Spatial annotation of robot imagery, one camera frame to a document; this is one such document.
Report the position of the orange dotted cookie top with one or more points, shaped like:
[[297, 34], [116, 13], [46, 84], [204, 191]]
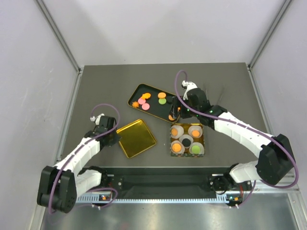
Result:
[[161, 95]]

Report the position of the pink round cookie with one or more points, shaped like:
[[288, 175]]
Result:
[[145, 106]]

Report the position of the pink cookie upper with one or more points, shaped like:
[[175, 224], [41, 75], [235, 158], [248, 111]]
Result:
[[141, 101]]

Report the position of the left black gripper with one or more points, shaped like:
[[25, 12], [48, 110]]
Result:
[[115, 139]]

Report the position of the green cookie upper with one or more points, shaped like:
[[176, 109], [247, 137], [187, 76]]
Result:
[[162, 101]]

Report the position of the orange dotted cookie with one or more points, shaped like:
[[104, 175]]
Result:
[[174, 132], [161, 95]]

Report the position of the gold tin lid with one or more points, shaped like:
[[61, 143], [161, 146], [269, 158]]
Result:
[[135, 138]]

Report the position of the orange star cookie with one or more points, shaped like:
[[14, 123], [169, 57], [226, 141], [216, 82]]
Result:
[[135, 104]]

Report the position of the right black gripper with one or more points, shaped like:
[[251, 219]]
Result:
[[173, 111]]

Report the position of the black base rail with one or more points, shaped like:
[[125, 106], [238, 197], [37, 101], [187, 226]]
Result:
[[170, 183]]

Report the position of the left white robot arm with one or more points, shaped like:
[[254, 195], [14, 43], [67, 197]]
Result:
[[62, 184]]

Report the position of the gold cookie tin box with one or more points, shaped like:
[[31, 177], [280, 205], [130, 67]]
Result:
[[200, 140]]

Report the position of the orange fish cookie left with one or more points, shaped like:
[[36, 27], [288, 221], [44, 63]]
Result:
[[146, 96]]

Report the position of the black cookie in tray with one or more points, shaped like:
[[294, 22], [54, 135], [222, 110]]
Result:
[[169, 99]]

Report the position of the green round cookie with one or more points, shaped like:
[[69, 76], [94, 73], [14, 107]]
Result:
[[195, 149]]

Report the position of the black cookie tray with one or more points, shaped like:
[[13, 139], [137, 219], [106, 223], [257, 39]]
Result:
[[156, 109]]

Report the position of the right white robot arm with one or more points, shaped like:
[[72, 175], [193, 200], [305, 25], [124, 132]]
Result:
[[274, 153]]

